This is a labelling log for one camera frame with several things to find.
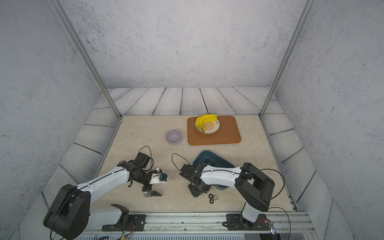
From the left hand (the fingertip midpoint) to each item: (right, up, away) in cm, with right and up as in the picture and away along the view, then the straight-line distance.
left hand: (163, 184), depth 83 cm
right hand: (+19, -4, 0) cm, 20 cm away
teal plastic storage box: (+26, +11, +13) cm, 32 cm away
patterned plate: (+28, +31, +29) cm, 51 cm away
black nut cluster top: (+26, -6, -1) cm, 27 cm away
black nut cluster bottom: (+26, -8, -3) cm, 28 cm away
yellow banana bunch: (+22, +36, +28) cm, 51 cm away
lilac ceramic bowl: (+2, +24, +22) cm, 33 cm away
